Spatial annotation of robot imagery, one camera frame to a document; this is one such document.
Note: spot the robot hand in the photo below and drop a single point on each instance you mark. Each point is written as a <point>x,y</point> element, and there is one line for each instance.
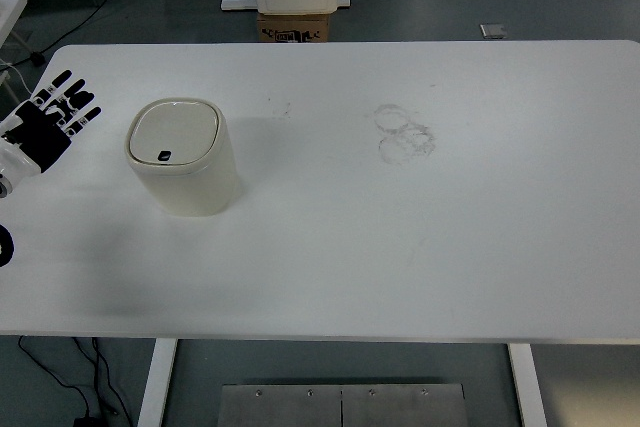
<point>40,132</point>

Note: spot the cream lidded trash bin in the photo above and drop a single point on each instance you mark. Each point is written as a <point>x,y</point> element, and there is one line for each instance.
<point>195,182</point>

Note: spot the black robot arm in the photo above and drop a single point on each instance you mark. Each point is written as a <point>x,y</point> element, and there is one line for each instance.
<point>4,247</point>

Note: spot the white floor stand bar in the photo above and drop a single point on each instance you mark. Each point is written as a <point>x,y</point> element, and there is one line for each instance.
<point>237,4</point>

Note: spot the printed cardboard box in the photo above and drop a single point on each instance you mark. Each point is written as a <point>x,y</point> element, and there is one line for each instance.
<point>295,27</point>

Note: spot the white table leg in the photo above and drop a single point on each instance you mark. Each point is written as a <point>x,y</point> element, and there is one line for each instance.
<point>527,387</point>
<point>157,382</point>

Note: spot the black power adapter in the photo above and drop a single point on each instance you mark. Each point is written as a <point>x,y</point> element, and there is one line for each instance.
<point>85,422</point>

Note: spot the grey metal plate with screws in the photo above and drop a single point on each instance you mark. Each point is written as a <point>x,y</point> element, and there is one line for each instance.
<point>300,407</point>

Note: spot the small grey floor plate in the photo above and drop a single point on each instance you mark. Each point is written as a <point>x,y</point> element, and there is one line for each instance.
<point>493,31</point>

